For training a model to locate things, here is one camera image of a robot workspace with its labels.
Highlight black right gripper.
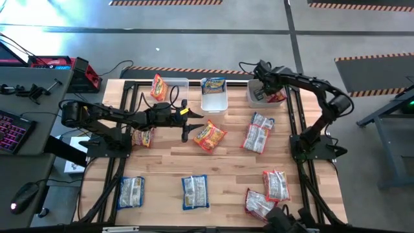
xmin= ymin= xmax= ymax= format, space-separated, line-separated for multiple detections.
xmin=258 ymin=72 xmax=279 ymax=98

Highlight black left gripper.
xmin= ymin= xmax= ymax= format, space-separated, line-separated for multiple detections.
xmin=173 ymin=99 xmax=205 ymax=143

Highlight blue Maruchan noodle pack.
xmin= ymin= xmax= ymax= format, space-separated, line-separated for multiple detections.
xmin=180 ymin=174 xmax=210 ymax=211
xmin=201 ymin=76 xmax=226 ymax=95
xmin=116 ymin=176 xmax=146 ymax=210

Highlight red orange Maruchan noodle pack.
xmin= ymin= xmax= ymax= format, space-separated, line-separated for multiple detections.
xmin=131 ymin=128 xmax=155 ymax=149

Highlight grey plastic bin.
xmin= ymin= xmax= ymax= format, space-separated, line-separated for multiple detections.
xmin=246 ymin=78 xmax=287 ymax=109

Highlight white plastic bin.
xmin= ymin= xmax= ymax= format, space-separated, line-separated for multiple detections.
xmin=200 ymin=76 xmax=229 ymax=115

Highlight clear plastic bin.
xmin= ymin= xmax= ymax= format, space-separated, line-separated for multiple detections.
xmin=151 ymin=76 xmax=191 ymax=107

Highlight black hazard striped floor mat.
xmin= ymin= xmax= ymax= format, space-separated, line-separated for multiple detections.
xmin=334 ymin=52 xmax=414 ymax=98
xmin=108 ymin=0 xmax=224 ymax=6
xmin=307 ymin=0 xmax=414 ymax=13

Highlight red black battery charger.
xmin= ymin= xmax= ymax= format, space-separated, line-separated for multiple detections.
xmin=66 ymin=57 xmax=103 ymax=94

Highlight black bulky object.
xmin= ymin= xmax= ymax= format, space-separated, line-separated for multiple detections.
xmin=263 ymin=206 xmax=321 ymax=233

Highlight work table with metal legs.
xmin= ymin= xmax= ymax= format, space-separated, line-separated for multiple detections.
xmin=355 ymin=76 xmax=414 ymax=190

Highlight black desk leg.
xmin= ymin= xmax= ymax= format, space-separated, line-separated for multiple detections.
xmin=43 ymin=135 xmax=89 ymax=168

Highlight grey office desk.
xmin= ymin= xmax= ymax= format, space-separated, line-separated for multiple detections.
xmin=0 ymin=66 xmax=74 ymax=157

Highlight red black tool case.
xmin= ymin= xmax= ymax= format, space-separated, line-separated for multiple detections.
xmin=28 ymin=55 xmax=72 ymax=71

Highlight black desk clamp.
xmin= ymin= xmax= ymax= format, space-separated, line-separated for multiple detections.
xmin=14 ymin=78 xmax=64 ymax=105

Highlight dark office desk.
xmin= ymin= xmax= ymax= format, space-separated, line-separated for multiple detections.
xmin=0 ymin=153 xmax=56 ymax=229

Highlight backlit computer keyboard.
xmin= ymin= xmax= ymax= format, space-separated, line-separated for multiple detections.
xmin=0 ymin=109 xmax=37 ymax=155

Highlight black computer mouse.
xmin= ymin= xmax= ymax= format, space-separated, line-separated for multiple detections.
xmin=9 ymin=181 xmax=40 ymax=215

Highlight black desk monitor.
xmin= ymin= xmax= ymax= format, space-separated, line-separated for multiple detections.
xmin=0 ymin=41 xmax=29 ymax=68

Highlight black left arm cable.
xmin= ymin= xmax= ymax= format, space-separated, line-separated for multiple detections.
xmin=138 ymin=84 xmax=180 ymax=113

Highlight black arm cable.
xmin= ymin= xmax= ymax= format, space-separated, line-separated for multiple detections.
xmin=138 ymin=84 xmax=180 ymax=113
xmin=238 ymin=60 xmax=261 ymax=76

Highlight black aluminium table frame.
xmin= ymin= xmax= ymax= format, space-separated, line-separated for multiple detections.
xmin=76 ymin=79 xmax=349 ymax=227

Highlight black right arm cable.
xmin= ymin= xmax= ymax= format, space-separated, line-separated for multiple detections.
xmin=238 ymin=60 xmax=261 ymax=76

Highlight black hazard striped cable ramp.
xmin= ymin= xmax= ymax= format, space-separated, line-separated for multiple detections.
xmin=119 ymin=65 xmax=262 ymax=80

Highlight black charger cable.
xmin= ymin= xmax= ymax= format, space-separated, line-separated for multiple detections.
xmin=98 ymin=60 xmax=135 ymax=78

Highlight silver metal bracket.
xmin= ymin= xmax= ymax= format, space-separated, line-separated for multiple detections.
xmin=102 ymin=226 xmax=140 ymax=233

